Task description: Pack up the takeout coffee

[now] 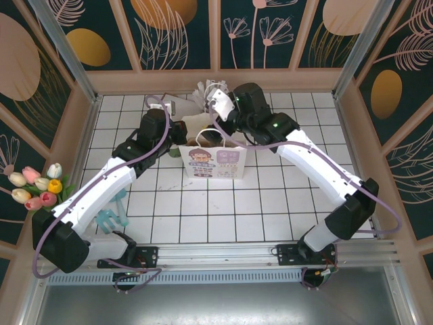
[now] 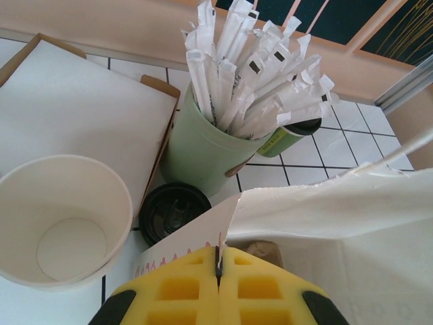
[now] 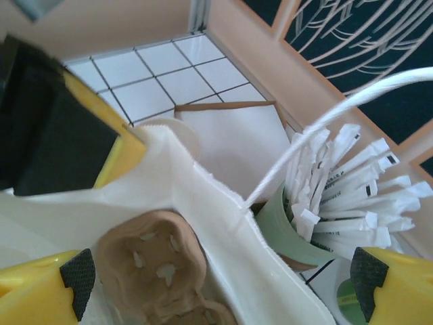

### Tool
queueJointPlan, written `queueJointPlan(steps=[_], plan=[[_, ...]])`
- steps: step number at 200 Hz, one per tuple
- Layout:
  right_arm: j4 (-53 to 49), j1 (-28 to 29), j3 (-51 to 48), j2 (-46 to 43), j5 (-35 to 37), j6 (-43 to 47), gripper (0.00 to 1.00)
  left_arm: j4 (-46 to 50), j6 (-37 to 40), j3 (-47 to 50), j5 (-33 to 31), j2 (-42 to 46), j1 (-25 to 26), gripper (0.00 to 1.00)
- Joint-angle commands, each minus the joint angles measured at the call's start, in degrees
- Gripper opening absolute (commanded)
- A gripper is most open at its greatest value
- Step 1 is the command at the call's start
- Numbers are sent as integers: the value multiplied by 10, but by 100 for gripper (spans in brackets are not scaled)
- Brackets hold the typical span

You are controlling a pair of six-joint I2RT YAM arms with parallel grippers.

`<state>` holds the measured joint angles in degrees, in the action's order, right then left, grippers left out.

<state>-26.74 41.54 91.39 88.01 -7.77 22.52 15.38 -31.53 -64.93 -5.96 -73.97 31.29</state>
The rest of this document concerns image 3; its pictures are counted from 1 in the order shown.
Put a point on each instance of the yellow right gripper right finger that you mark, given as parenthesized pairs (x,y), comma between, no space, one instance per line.
(406,291)

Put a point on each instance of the beige pulp cup carrier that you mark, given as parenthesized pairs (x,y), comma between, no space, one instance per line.
(152,243)

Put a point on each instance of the white printed paper bag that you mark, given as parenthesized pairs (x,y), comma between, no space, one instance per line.
(189,189)

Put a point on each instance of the aluminium frame post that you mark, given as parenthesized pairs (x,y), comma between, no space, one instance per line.
(199,15)

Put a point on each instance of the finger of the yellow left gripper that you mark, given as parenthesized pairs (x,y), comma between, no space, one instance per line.
(74,142)

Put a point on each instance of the white wrapped straw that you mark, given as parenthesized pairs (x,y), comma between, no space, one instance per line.
(345,145)
(311,166)
(406,196)
(372,223)
(372,172)
(365,159)

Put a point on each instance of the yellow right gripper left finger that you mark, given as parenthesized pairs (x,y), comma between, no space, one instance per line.
(34,291)

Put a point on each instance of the mint green straw holder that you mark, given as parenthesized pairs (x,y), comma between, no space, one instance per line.
(287,233)

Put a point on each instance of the white cup with green label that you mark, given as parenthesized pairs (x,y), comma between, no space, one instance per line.
(348,298)

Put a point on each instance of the white napkin stack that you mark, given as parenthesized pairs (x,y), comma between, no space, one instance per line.
(230,142)

